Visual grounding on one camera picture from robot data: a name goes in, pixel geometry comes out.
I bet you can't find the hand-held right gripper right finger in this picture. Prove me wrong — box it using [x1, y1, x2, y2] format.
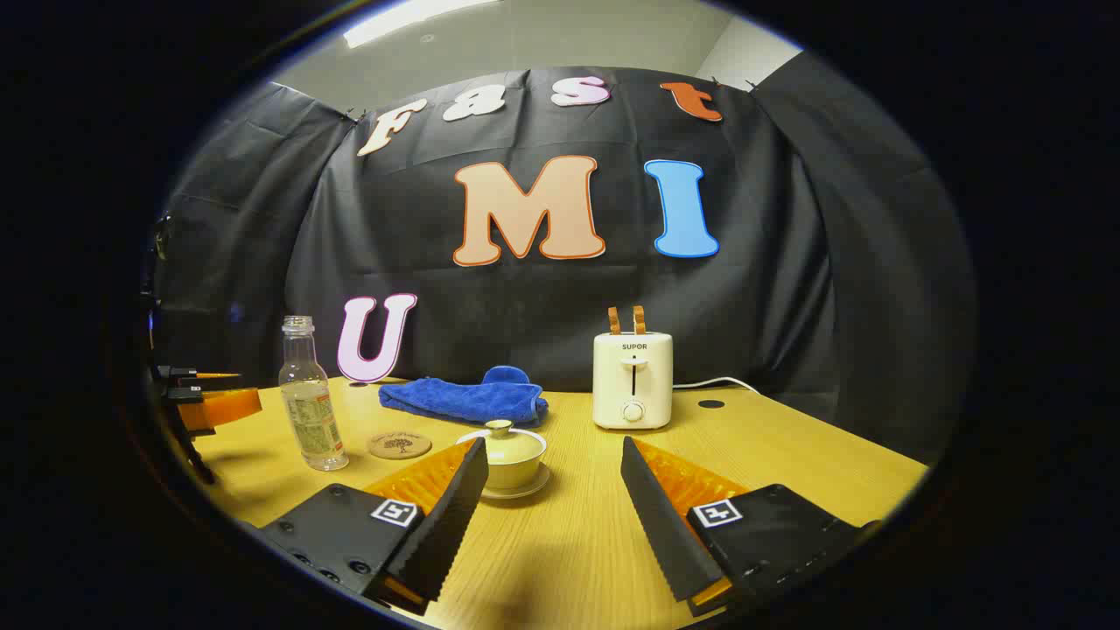
[621, 436, 885, 618]

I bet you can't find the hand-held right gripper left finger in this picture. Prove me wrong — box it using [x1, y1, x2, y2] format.
[254, 437, 489, 616]

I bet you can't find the clear plastic water bottle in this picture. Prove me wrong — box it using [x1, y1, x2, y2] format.
[278, 316, 349, 472]

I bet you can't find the cream ceramic teacup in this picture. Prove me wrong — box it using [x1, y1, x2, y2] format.
[483, 453, 547, 490]

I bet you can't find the cream teacup lid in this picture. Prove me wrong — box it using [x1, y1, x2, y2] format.
[457, 419, 548, 466]

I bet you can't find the cream teacup saucer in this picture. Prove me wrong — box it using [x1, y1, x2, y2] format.
[479, 464, 552, 501]

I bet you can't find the blue towel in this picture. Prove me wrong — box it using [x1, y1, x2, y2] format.
[378, 366, 550, 427]

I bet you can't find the white toaster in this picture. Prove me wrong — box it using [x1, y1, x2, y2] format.
[592, 331, 674, 431]

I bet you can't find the black backdrop cloth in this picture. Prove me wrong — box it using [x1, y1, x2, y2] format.
[144, 66, 977, 465]

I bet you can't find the white power cable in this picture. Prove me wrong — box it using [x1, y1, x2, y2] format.
[672, 376, 762, 396]

